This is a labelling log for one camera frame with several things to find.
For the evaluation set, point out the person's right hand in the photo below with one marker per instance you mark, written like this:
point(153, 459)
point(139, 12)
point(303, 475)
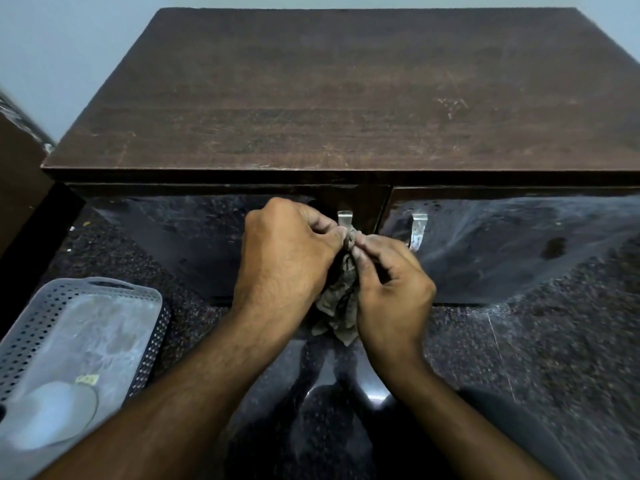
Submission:
point(395, 294)

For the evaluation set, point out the person's left hand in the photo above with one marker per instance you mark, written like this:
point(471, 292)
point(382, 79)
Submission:
point(285, 254)

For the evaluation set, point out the grey cleaning cloth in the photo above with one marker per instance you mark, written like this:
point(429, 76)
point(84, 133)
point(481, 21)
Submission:
point(340, 299)

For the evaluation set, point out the brown wooden cabinet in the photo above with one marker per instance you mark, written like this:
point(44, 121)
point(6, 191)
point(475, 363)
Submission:
point(350, 94)

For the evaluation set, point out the white spray bottle black nozzle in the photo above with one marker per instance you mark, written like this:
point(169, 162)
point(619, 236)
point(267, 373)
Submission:
point(50, 414)

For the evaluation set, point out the person's left forearm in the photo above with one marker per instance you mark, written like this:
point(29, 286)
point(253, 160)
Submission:
point(165, 404)

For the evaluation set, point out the person's right forearm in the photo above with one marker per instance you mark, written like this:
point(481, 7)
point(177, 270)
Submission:
point(460, 429)

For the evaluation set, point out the white perforated plastic basket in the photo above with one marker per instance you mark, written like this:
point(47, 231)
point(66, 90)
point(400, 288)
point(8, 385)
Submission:
point(110, 319)

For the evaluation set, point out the small yellow sponge piece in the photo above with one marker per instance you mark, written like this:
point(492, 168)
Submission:
point(86, 379)

